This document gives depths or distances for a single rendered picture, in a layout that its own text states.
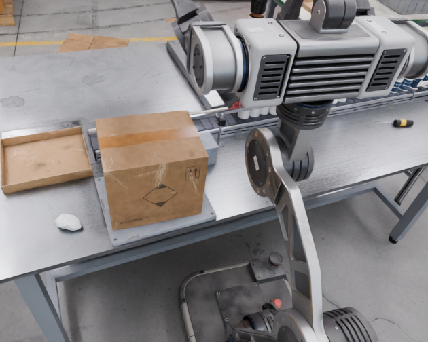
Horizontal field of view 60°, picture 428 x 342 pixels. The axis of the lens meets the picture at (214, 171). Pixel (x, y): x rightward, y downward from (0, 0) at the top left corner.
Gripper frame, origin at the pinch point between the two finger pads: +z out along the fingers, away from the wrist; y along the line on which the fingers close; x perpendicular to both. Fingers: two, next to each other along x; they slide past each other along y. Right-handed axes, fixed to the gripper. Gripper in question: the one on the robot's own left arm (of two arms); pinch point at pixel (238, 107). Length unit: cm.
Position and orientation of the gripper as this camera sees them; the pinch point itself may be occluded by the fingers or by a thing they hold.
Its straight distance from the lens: 162.1
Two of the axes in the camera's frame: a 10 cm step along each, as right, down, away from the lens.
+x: -7.8, 6.0, 1.6
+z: 4.8, 4.2, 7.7
